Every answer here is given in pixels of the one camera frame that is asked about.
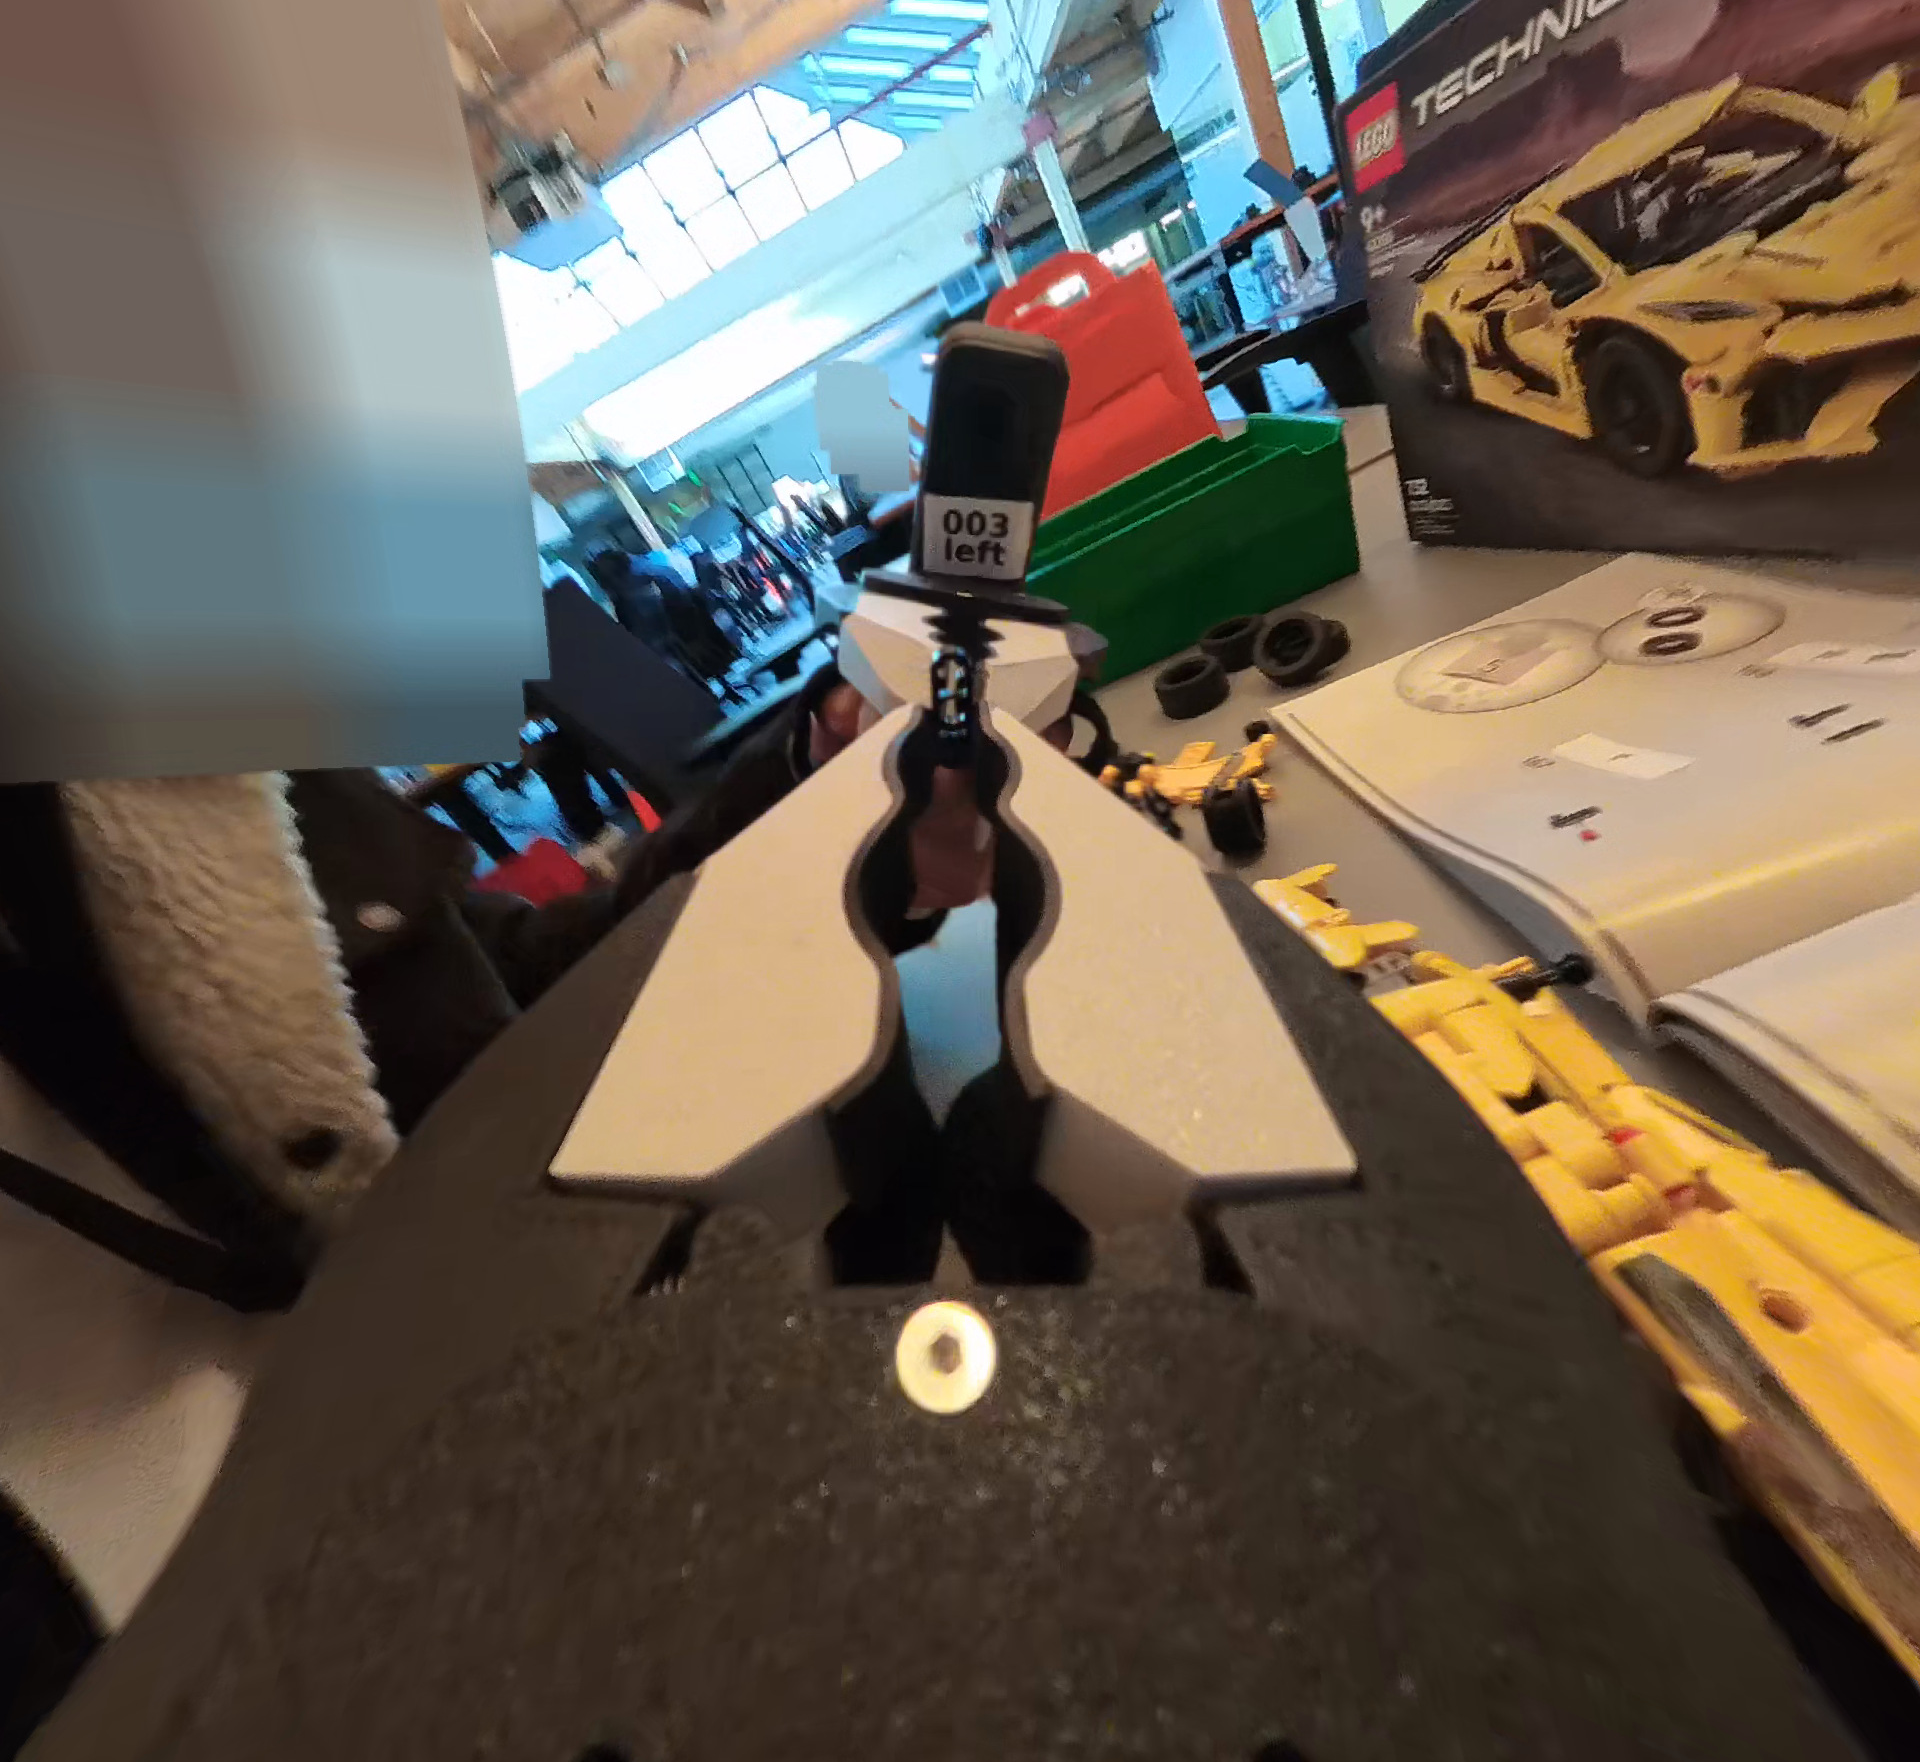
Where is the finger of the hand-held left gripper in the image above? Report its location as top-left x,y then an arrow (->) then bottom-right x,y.
972,622 -> 1085,727
833,590 -> 944,714

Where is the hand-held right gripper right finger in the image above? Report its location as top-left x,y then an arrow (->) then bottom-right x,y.
950,708 -> 1358,1284

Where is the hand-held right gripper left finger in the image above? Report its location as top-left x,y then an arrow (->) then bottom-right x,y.
549,708 -> 946,1284

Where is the green plastic bin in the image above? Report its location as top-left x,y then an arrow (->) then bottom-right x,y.
1027,413 -> 1360,647

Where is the person's left forearm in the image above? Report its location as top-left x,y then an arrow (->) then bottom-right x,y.
615,698 -> 842,925

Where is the person's left hand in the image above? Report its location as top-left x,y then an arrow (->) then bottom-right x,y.
808,680 -> 995,914

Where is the red plastic bin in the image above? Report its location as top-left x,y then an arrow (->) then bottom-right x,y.
981,247 -> 1225,519

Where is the pile of yellow black pieces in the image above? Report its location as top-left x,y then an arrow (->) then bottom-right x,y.
1101,732 -> 1279,863

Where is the yellow toy car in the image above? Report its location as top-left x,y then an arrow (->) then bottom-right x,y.
1253,860 -> 1920,1679

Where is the person's fleece-lined jacket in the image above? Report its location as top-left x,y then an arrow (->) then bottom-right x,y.
0,772 -> 518,1762

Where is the instruction booklet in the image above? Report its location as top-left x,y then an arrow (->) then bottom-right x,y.
1271,547 -> 1920,1193

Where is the toy car set box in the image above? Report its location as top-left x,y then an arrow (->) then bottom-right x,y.
1334,0 -> 1920,555

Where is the black lanyard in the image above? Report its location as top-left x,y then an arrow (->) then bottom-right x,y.
0,1145 -> 302,1313

